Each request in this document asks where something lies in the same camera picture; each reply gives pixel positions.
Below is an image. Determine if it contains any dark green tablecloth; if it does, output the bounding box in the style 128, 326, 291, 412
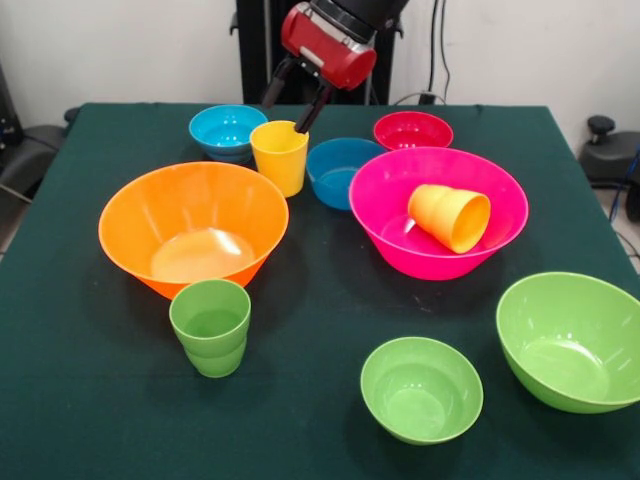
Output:
0, 102, 640, 480

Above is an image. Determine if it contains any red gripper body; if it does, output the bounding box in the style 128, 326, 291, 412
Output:
279, 2, 379, 91

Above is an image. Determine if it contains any dark blue bowl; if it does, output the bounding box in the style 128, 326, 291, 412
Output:
305, 137, 389, 212

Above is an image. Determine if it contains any small light blue bowl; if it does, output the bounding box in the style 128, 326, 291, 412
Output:
188, 103, 270, 165

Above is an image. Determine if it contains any large orange bowl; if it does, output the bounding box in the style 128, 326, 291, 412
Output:
97, 160, 290, 301

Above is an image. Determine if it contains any black wall cable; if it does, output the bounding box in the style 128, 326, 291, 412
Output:
440, 0, 452, 101
426, 0, 438, 97

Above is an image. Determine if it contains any small green bowl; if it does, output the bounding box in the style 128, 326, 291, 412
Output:
360, 336, 485, 446

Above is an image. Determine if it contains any large green bowl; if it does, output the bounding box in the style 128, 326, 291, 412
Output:
495, 271, 640, 415

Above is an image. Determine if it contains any grey cable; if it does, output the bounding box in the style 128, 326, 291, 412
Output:
393, 91, 447, 106

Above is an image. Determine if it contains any small red bowl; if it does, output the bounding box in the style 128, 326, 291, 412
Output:
372, 110, 455, 152

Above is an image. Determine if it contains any ridged green cup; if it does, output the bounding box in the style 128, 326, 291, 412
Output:
168, 278, 252, 379

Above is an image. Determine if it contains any blue cable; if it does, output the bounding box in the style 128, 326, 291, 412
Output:
608, 149, 640, 221

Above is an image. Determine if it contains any ridged yellow cup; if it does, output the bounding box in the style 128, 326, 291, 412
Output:
407, 183, 492, 255

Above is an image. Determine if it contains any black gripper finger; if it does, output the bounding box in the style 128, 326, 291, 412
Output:
260, 56, 297, 109
293, 83, 334, 135

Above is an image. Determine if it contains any smooth yellow cup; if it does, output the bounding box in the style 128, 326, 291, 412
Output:
248, 119, 310, 199

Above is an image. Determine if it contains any large pink bowl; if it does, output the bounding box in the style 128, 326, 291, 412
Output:
348, 146, 530, 282

